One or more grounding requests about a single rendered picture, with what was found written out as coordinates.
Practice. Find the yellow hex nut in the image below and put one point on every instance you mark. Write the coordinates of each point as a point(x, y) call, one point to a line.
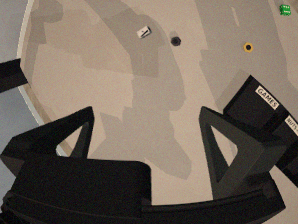
point(247, 47)

